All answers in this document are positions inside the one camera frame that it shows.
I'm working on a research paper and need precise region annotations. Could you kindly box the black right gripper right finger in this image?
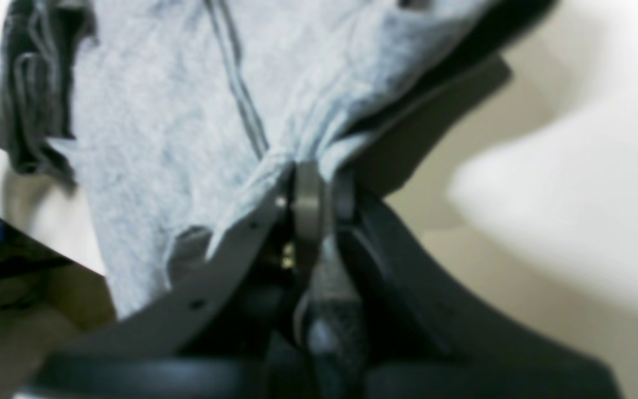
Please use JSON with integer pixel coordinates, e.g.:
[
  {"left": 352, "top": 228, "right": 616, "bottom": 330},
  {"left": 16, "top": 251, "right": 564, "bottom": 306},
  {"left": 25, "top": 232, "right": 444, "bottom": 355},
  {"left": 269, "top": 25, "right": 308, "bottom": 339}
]
[{"left": 331, "top": 172, "right": 622, "bottom": 398}]

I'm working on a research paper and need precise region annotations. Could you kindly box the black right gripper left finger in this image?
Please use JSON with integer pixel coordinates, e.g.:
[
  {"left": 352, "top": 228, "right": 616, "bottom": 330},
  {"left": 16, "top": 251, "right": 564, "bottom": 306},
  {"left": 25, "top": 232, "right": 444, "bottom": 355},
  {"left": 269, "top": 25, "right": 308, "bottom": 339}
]
[{"left": 16, "top": 162, "right": 325, "bottom": 398}]

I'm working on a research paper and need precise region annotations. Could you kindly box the grey t-shirt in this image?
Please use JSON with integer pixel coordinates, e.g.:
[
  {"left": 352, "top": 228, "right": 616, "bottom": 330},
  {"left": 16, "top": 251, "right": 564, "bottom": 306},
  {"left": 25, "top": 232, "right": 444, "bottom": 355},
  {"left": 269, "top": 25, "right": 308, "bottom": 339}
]
[{"left": 0, "top": 1, "right": 506, "bottom": 320}]

